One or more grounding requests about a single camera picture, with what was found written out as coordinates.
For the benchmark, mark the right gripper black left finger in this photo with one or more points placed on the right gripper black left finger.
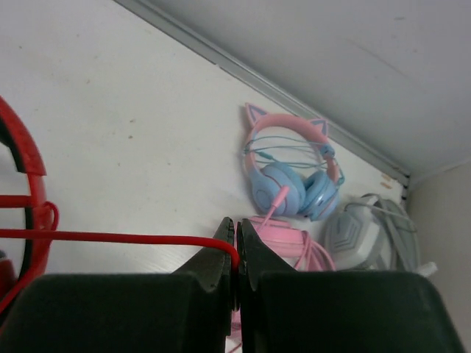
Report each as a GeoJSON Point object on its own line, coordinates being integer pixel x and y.
{"type": "Point", "coordinates": [188, 310]}

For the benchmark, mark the white grey headphones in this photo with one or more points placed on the white grey headphones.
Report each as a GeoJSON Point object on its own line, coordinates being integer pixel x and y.
{"type": "Point", "coordinates": [374, 233]}

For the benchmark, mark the pink blue cat-ear headphones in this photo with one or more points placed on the pink blue cat-ear headphones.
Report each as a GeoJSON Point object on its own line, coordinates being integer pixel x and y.
{"type": "Point", "coordinates": [315, 197]}

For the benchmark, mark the aluminium table frame rail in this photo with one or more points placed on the aluminium table frame rail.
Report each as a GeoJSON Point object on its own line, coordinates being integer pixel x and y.
{"type": "Point", "coordinates": [183, 34]}

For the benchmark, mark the red black headphones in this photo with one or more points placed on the red black headphones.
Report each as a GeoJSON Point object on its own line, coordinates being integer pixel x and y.
{"type": "Point", "coordinates": [39, 213]}

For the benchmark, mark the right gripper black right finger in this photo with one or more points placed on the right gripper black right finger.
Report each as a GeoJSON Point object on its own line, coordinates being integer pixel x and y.
{"type": "Point", "coordinates": [284, 310]}

